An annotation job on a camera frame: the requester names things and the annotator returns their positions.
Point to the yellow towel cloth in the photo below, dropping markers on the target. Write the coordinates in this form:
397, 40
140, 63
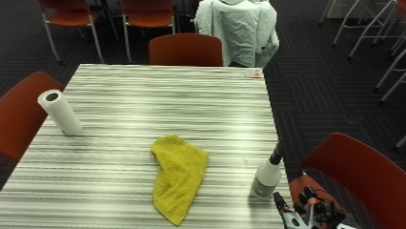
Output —
180, 178

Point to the white marker cube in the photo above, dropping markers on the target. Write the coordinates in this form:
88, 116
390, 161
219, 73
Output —
346, 226

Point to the red chair white legs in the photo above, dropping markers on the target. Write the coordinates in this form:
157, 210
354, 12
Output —
148, 14
69, 14

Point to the white paper towel roll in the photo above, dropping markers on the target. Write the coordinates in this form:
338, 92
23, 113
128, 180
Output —
61, 113

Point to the small white orange card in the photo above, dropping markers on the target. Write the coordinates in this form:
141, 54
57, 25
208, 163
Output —
253, 72

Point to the white spray bottle black nozzle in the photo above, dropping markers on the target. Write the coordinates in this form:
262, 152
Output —
268, 176

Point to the white metal chair frame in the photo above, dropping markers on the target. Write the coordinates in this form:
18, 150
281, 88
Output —
401, 143
365, 27
393, 76

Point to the white jacket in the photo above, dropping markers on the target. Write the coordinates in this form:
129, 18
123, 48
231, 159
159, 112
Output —
239, 30

